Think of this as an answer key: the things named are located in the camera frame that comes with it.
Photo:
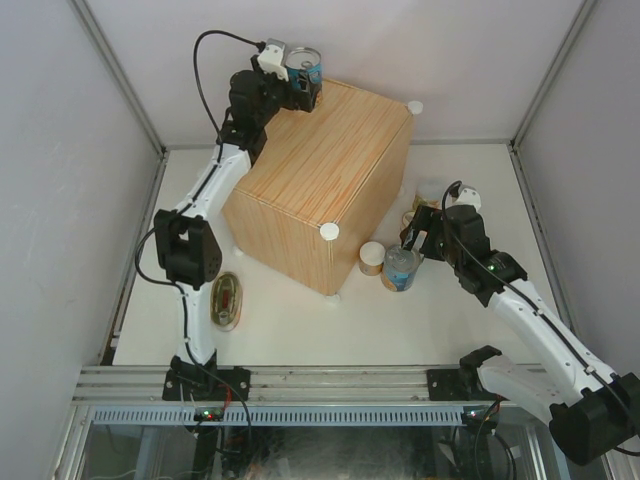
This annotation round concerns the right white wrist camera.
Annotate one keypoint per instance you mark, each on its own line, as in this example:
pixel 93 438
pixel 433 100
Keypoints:
pixel 467 195

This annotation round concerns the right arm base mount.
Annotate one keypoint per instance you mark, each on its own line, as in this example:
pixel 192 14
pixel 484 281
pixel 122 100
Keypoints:
pixel 461 383

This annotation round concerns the blue soup can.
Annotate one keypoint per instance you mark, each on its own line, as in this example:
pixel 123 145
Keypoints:
pixel 399 268
pixel 304 68

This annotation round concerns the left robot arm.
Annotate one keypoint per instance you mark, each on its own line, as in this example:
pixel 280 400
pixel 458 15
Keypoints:
pixel 186 247

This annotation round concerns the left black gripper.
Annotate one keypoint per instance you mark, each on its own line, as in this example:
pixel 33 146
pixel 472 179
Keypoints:
pixel 264 77

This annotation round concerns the wooden cube counter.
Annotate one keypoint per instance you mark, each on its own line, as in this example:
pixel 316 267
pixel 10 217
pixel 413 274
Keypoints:
pixel 322 184

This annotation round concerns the oval red sardine tin right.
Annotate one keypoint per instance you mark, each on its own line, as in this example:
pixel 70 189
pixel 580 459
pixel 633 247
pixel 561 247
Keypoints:
pixel 407 218

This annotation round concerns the tan can white lid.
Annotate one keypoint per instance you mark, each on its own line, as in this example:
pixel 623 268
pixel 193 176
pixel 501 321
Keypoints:
pixel 371 258

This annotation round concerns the yellow can white lid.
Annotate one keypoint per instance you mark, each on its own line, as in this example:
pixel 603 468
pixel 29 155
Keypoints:
pixel 429 193

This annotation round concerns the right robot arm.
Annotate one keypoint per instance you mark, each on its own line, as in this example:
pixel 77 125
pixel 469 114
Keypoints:
pixel 588 407

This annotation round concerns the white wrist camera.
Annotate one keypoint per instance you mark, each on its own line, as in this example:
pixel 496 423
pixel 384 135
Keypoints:
pixel 467 195
pixel 271 59

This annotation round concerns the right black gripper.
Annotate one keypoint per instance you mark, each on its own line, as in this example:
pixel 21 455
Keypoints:
pixel 426 219

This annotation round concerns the grey slotted cable duct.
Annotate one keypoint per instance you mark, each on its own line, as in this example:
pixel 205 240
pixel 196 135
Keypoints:
pixel 288 416

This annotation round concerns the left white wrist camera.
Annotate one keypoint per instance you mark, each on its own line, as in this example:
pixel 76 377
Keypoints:
pixel 271 59

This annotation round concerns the oval sardine tin left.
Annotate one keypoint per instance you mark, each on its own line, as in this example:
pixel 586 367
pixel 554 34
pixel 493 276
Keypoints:
pixel 226 301

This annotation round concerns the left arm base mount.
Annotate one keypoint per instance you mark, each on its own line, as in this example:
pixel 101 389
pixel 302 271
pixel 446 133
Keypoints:
pixel 186 381

